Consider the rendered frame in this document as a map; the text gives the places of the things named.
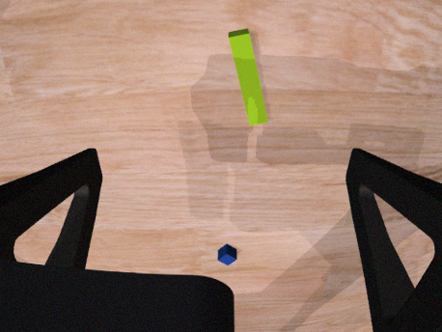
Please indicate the small blue block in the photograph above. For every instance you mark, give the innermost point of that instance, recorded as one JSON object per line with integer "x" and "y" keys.
{"x": 227, "y": 254}

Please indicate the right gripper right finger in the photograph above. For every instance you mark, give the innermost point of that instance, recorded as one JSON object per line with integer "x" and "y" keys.
{"x": 388, "y": 285}

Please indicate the lime green rod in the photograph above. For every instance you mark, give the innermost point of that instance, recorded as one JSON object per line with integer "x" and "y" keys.
{"x": 248, "y": 77}

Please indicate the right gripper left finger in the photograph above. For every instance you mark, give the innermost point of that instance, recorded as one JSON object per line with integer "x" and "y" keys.
{"x": 25, "y": 201}

